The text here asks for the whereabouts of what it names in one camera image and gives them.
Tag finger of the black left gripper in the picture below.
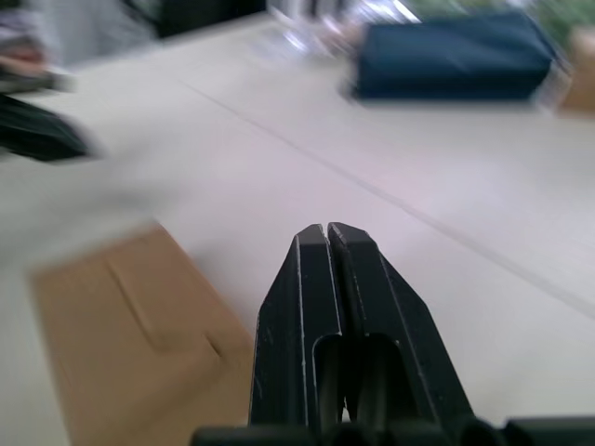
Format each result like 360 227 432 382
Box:
0 92 97 164

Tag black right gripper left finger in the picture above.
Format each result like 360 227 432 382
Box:
248 223 348 431

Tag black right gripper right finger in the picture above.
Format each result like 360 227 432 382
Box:
326 221 478 431

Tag small brown cardboard box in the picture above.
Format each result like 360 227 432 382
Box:
28 222 256 446

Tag tan cardboard box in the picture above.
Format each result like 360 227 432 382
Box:
557 25 595 112

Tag person in grey clothing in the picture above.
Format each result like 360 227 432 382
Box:
0 0 159 89

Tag dark blue fabric case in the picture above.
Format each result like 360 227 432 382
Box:
346 9 559 106

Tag clear plastic items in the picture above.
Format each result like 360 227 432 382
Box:
267 0 419 55

